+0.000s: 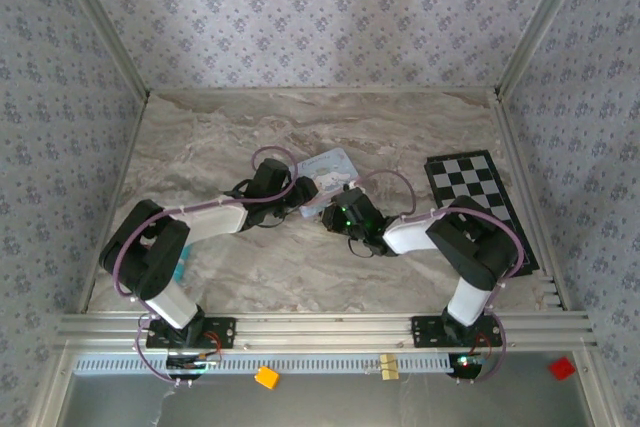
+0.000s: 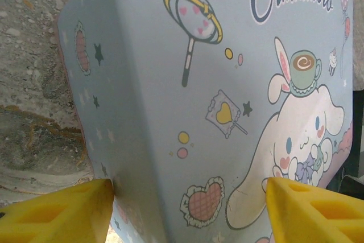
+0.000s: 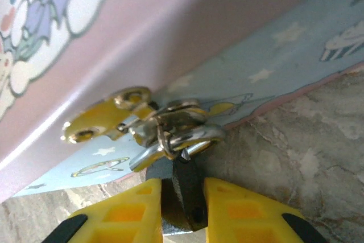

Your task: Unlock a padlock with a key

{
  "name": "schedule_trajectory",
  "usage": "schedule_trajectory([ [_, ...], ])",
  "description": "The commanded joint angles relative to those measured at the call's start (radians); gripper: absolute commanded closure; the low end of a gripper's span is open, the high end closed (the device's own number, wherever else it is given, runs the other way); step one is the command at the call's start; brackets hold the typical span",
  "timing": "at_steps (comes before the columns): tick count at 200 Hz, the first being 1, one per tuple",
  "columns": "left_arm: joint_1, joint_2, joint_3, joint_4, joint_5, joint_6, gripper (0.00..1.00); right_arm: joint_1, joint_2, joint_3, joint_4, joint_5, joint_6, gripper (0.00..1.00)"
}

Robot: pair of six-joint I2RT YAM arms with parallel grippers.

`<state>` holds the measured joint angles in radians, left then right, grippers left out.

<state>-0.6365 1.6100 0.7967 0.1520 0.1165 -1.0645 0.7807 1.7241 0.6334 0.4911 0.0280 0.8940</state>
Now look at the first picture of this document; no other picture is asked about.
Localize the small circuit board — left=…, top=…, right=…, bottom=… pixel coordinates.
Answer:
left=166, top=351, right=224, bottom=379
left=448, top=352, right=487, bottom=379

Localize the teal pen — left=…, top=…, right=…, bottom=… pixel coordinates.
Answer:
left=174, top=244, right=195, bottom=293

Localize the grey slotted cable duct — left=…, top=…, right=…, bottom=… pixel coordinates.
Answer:
left=72, top=352, right=459, bottom=376

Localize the black white checkerboard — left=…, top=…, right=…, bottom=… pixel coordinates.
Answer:
left=424, top=148, right=542, bottom=278

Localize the aluminium side rail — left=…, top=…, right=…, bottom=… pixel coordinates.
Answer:
left=491, top=95, right=572, bottom=312
left=76, top=90, right=152, bottom=314

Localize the red block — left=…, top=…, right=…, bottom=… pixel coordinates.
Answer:
left=547, top=356, right=578, bottom=381

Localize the aluminium frame post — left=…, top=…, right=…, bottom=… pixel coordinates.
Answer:
left=493, top=0, right=597, bottom=102
left=48, top=0, right=152, bottom=101

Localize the orange block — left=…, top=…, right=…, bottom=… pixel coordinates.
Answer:
left=254, top=365, right=282, bottom=391

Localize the pastel cartoon box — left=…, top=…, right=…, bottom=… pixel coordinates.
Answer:
left=288, top=147, right=367, bottom=220

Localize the long aluminium base rail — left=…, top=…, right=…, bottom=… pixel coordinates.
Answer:
left=53, top=310, right=600, bottom=354

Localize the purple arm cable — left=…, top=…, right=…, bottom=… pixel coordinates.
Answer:
left=349, top=168, right=527, bottom=384
left=112, top=145, right=301, bottom=389

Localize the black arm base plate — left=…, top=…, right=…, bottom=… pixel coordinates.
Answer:
left=410, top=315, right=503, bottom=351
left=145, top=315, right=238, bottom=351

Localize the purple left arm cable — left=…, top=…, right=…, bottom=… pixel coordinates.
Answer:
left=112, top=145, right=301, bottom=389

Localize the beige clip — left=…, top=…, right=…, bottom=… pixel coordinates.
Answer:
left=378, top=352, right=402, bottom=381

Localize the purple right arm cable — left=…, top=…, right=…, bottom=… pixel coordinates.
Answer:
left=349, top=168, right=527, bottom=384

